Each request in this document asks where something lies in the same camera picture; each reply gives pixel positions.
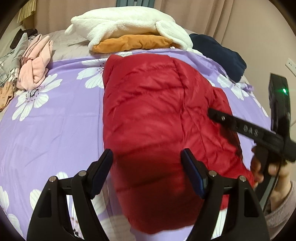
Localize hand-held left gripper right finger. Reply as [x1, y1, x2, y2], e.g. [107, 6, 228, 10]
[180, 148, 270, 241]

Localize person's right hand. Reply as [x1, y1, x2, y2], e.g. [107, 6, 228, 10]
[251, 148, 292, 209]

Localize orange garment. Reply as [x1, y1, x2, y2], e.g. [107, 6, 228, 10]
[92, 34, 174, 53]

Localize black cloth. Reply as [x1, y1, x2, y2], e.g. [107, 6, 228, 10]
[10, 28, 38, 49]

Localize red puffer jacket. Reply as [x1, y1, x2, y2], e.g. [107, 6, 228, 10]
[102, 55, 258, 232]

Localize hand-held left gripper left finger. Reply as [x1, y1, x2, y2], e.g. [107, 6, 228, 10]
[26, 149, 114, 241]

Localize beige curtain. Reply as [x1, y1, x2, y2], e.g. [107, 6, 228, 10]
[35, 0, 232, 44]

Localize navy garment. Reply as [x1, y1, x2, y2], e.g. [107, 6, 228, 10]
[190, 34, 247, 82]

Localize white wall outlet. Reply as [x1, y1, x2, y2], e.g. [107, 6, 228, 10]
[285, 58, 296, 76]

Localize grey mattress cover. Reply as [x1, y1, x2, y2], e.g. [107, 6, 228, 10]
[42, 29, 109, 61]

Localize grey plaid cloth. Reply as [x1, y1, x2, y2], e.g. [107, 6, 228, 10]
[0, 35, 29, 86]

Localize black cable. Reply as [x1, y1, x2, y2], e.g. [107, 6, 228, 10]
[259, 160, 284, 209]

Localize white fleece garment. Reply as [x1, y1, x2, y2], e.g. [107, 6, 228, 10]
[65, 9, 202, 54]

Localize tan cloth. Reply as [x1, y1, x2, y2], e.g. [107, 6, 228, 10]
[0, 82, 15, 112]

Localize pink clothes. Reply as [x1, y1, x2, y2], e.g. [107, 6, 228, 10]
[17, 34, 54, 91]

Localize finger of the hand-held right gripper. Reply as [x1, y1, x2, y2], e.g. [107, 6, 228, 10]
[208, 108, 284, 151]

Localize purple floral bed sheet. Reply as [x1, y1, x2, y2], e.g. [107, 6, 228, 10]
[0, 47, 275, 241]

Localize person's right forearm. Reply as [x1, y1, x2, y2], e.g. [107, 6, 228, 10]
[265, 181, 296, 241]

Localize teal headboard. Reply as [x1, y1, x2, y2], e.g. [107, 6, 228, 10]
[116, 0, 156, 7]

